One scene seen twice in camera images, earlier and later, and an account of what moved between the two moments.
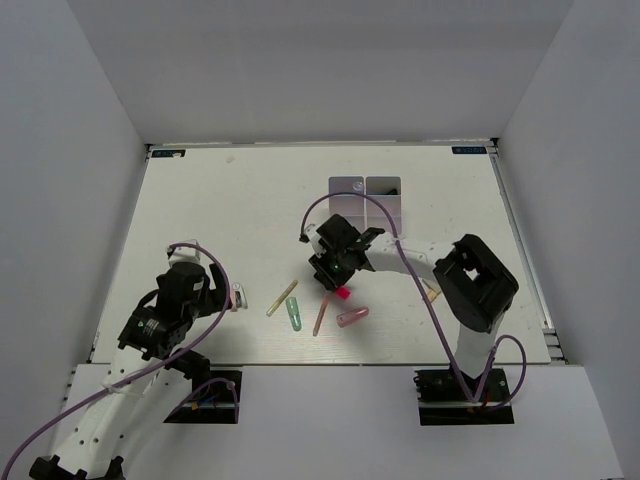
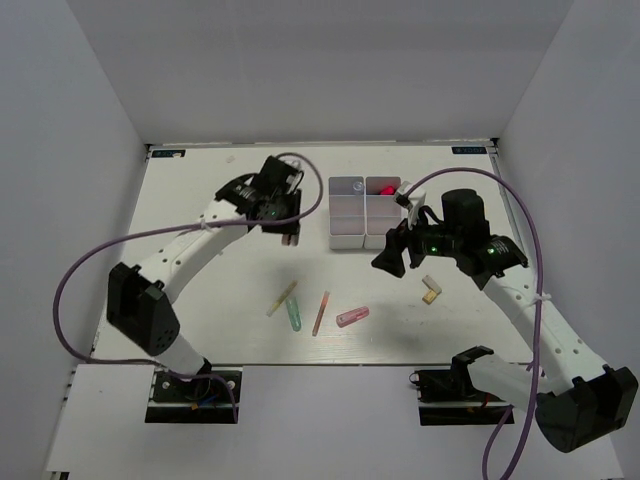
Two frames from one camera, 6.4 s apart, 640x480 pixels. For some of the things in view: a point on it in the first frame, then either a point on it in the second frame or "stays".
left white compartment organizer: (350, 207) stays
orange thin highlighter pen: (325, 300) stays
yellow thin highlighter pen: (272, 309) stays
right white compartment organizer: (388, 191) stays
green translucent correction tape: (294, 313) stays
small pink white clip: (238, 297) to (290, 239)
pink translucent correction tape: (351, 316) stays
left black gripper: (216, 297) to (281, 229)
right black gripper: (331, 280) to (390, 260)
